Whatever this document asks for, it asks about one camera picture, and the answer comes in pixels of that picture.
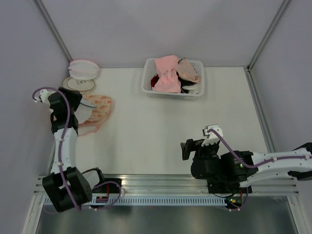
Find white bra in basket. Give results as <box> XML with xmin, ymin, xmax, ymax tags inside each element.
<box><xmin>184</xmin><ymin>82</ymin><xmax>200</xmax><ymax>94</ymax></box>

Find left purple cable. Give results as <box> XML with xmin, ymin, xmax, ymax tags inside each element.
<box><xmin>31</xmin><ymin>87</ymin><xmax>122</xmax><ymax>215</ymax></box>

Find white slotted cable duct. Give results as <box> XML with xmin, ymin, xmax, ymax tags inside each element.
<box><xmin>43</xmin><ymin>196</ymin><xmax>226</xmax><ymax>206</ymax></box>

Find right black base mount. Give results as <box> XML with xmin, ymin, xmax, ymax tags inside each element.
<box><xmin>207</xmin><ymin>180</ymin><xmax>253</xmax><ymax>195</ymax></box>

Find white plastic basket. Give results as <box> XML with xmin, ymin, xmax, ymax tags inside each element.
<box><xmin>141</xmin><ymin>56</ymin><xmax>205</xmax><ymax>100</ymax></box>

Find right side aluminium rail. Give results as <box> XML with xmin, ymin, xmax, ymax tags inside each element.
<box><xmin>243</xmin><ymin>66</ymin><xmax>277</xmax><ymax>153</ymax></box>

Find beige round laundry bag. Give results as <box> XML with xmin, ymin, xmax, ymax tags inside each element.
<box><xmin>62</xmin><ymin>77</ymin><xmax>96</xmax><ymax>95</ymax></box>

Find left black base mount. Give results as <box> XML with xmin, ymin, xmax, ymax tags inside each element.
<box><xmin>92</xmin><ymin>177</ymin><xmax>122</xmax><ymax>195</ymax></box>

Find white mesh laundry bag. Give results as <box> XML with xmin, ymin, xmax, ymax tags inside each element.
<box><xmin>75</xmin><ymin>98</ymin><xmax>96</xmax><ymax>124</ymax></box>

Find aluminium front rail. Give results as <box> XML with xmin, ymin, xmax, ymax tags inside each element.
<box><xmin>34</xmin><ymin>173</ymin><xmax>300</xmax><ymax>195</ymax></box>

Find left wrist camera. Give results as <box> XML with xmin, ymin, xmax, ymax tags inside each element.
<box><xmin>33</xmin><ymin>89</ymin><xmax>54</xmax><ymax>104</ymax></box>

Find peach beige bra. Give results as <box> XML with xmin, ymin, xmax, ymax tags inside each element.
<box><xmin>176</xmin><ymin>58</ymin><xmax>201</xmax><ymax>83</ymax></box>

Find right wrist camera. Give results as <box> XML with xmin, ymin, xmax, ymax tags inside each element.
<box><xmin>201</xmin><ymin>124</ymin><xmax>223</xmax><ymax>146</ymax></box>

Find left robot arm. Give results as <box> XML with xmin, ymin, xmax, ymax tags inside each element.
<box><xmin>39</xmin><ymin>87</ymin><xmax>106</xmax><ymax>213</ymax></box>

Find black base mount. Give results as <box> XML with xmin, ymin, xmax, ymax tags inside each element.
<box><xmin>207</xmin><ymin>180</ymin><xmax>253</xmax><ymax>195</ymax></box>
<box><xmin>92</xmin><ymin>177</ymin><xmax>122</xmax><ymax>195</ymax></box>

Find right aluminium frame post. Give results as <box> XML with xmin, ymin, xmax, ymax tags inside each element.
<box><xmin>246</xmin><ymin>0</ymin><xmax>292</xmax><ymax>73</ymax></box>

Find black bra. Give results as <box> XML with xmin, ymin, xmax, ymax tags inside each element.
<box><xmin>179</xmin><ymin>79</ymin><xmax>194</xmax><ymax>94</ymax></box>

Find purple cable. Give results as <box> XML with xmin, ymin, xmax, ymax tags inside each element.
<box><xmin>31</xmin><ymin>87</ymin><xmax>122</xmax><ymax>215</ymax></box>
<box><xmin>208</xmin><ymin>129</ymin><xmax>312</xmax><ymax>212</ymax></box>

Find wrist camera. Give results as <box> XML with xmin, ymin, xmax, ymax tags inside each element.
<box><xmin>201</xmin><ymin>124</ymin><xmax>223</xmax><ymax>146</ymax></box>
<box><xmin>33</xmin><ymin>89</ymin><xmax>54</xmax><ymax>104</ymax></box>

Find left aluminium frame post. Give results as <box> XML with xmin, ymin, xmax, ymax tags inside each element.
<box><xmin>33</xmin><ymin>0</ymin><xmax>73</xmax><ymax>63</ymax></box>

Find dark red bra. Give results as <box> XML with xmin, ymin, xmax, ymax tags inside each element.
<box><xmin>150</xmin><ymin>74</ymin><xmax>159</xmax><ymax>92</ymax></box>

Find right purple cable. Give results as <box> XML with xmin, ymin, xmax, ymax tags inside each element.
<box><xmin>208</xmin><ymin>129</ymin><xmax>312</xmax><ymax>212</ymax></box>

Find aluminium frame post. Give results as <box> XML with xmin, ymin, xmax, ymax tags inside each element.
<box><xmin>246</xmin><ymin>0</ymin><xmax>292</xmax><ymax>73</ymax></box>
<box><xmin>33</xmin><ymin>0</ymin><xmax>73</xmax><ymax>63</ymax></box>

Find aluminium rail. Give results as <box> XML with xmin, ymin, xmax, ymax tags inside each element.
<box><xmin>243</xmin><ymin>66</ymin><xmax>277</xmax><ymax>153</ymax></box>
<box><xmin>34</xmin><ymin>173</ymin><xmax>300</xmax><ymax>195</ymax></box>

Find white pink-edged flat bag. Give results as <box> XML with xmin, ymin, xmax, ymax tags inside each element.
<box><xmin>78</xmin><ymin>123</ymin><xmax>102</xmax><ymax>137</ymax></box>

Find pink bra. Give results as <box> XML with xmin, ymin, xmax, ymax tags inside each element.
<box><xmin>154</xmin><ymin>55</ymin><xmax>181</xmax><ymax>93</ymax></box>

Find white pink-trimmed laundry bags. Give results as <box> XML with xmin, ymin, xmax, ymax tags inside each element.
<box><xmin>68</xmin><ymin>59</ymin><xmax>100</xmax><ymax>80</ymax></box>

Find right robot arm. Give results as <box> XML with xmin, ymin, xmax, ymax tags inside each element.
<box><xmin>180</xmin><ymin>139</ymin><xmax>312</xmax><ymax>193</ymax></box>

